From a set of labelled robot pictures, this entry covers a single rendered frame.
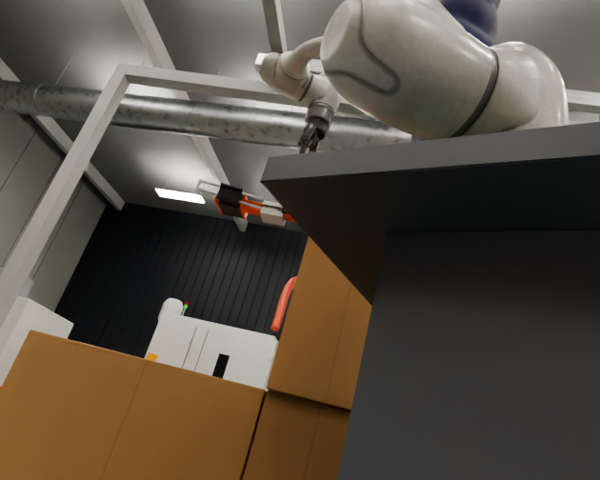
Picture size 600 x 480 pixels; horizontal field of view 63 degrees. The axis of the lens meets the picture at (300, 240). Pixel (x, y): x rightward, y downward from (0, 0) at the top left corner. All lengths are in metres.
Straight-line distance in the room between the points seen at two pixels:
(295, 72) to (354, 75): 0.94
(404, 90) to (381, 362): 0.35
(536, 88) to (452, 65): 0.14
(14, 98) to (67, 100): 1.08
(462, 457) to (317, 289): 0.68
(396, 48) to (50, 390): 1.02
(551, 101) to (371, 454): 0.54
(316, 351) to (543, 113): 0.65
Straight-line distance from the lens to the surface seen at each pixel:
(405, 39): 0.68
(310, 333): 1.10
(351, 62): 0.68
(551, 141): 0.51
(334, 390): 1.08
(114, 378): 1.22
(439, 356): 0.56
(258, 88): 4.32
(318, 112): 1.63
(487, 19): 1.91
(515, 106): 0.75
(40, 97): 9.84
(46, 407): 1.28
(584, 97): 4.02
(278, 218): 1.45
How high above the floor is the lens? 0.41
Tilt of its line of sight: 24 degrees up
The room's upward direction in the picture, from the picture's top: 16 degrees clockwise
